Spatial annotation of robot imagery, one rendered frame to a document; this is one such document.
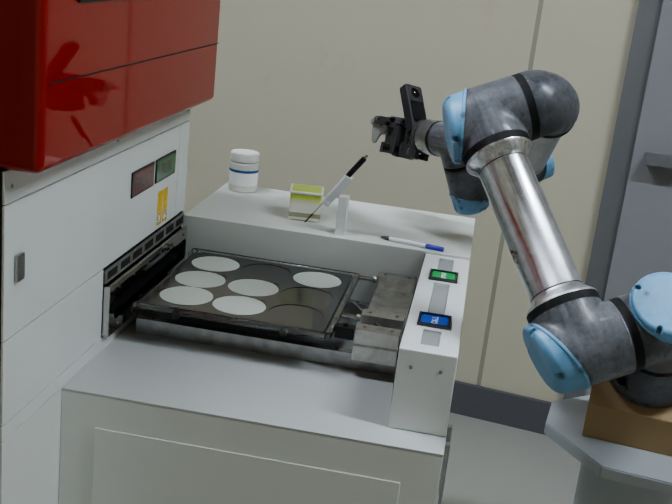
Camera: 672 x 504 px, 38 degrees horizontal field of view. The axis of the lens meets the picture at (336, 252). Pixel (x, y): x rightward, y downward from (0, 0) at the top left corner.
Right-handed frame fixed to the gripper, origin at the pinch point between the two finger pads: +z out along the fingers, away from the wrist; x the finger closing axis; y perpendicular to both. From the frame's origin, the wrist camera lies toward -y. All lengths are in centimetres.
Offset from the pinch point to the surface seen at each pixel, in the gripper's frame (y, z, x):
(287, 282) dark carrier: 37.3, -20.1, -26.1
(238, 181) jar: 21.0, 24.0, -19.4
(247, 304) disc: 41, -29, -39
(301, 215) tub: 24.7, -1.1, -15.0
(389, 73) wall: -23, 93, 63
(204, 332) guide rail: 48, -27, -45
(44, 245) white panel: 33, -46, -83
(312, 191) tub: 19.0, -2.0, -14.1
